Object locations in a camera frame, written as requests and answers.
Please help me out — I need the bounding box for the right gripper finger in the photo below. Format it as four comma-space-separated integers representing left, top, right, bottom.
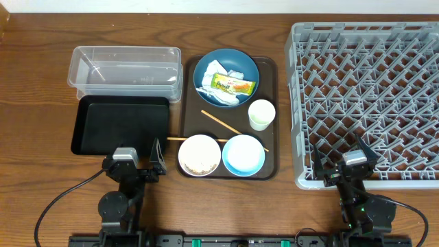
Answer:
313, 144, 324, 177
355, 134, 379, 161

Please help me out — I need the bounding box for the white paper cup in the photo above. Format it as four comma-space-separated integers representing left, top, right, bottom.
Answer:
248, 99, 276, 131

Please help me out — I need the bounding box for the white paper napkin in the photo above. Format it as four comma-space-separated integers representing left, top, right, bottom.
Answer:
195, 59, 245, 106

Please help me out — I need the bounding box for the green yellow snack wrapper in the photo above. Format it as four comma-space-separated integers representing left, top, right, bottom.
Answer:
211, 73, 256, 96

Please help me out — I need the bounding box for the blue round plate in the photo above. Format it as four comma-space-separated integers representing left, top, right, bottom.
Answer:
193, 49, 260, 108

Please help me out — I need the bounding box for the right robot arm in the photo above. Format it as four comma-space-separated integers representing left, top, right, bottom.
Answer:
313, 136, 396, 246

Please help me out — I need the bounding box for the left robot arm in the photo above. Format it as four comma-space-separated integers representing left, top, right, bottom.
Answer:
97, 139, 167, 247

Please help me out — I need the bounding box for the grey plastic dishwasher rack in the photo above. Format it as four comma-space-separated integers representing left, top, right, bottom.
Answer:
285, 22, 438, 190

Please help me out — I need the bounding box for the clear plastic waste bin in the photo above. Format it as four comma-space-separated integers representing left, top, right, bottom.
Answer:
67, 46, 183, 103

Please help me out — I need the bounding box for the wooden chopstick under bowls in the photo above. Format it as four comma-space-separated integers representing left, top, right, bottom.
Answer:
167, 137, 269, 152

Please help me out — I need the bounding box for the white bowl with crumbs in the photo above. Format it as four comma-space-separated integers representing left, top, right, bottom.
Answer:
178, 134, 222, 177

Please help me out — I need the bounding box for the black rectangular tray bin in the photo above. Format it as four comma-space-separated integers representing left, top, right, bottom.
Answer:
71, 95, 170, 158

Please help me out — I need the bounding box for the wooden chopstick on tray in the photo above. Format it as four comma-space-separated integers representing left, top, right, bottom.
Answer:
201, 110, 242, 134

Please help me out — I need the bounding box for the light blue bowl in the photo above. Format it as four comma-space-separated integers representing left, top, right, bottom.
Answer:
222, 134, 265, 177

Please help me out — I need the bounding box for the dark brown serving tray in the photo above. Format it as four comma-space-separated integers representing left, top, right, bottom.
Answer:
178, 55, 280, 180

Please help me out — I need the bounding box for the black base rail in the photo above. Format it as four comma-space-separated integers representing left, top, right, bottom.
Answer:
67, 233, 412, 247

